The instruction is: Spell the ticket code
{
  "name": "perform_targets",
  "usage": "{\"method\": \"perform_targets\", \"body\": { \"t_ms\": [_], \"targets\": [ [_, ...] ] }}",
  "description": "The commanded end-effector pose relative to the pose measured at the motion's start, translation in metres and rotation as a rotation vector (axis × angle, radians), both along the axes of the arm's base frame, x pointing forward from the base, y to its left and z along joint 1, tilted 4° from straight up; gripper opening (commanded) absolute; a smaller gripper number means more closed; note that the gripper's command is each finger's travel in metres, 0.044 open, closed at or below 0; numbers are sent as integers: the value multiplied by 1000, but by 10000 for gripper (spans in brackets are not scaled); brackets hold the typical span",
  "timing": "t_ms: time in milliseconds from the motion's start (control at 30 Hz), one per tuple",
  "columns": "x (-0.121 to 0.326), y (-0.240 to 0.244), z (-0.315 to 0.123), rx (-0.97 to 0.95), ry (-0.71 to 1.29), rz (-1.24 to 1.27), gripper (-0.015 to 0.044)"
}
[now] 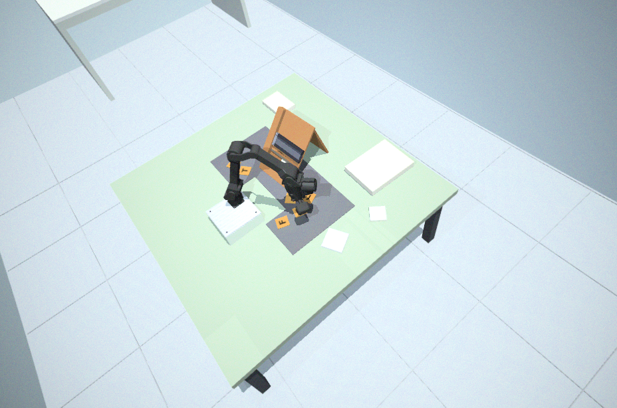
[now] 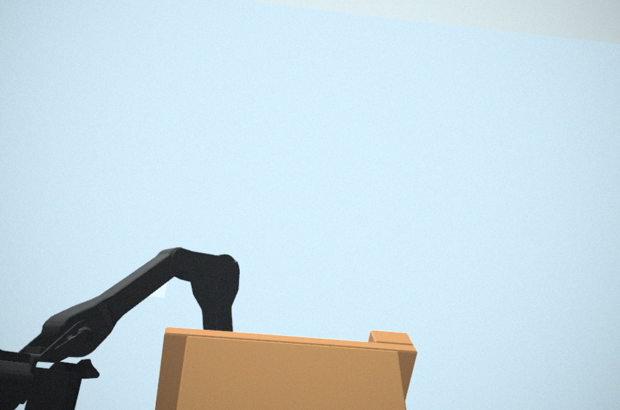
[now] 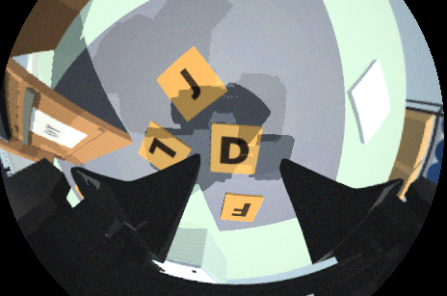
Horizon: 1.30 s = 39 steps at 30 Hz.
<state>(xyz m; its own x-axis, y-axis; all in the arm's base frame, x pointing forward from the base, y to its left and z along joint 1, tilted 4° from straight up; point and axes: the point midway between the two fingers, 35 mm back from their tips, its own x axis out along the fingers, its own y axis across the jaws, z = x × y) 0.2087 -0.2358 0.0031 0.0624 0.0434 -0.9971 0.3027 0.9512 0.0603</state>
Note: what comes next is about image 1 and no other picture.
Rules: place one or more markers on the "large tan flat board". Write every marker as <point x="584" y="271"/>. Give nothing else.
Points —
<point x="288" y="139"/>

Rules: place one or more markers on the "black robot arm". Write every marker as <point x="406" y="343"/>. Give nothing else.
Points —
<point x="287" y="172"/>

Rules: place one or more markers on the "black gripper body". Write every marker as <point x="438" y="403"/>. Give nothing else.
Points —
<point x="303" y="207"/>

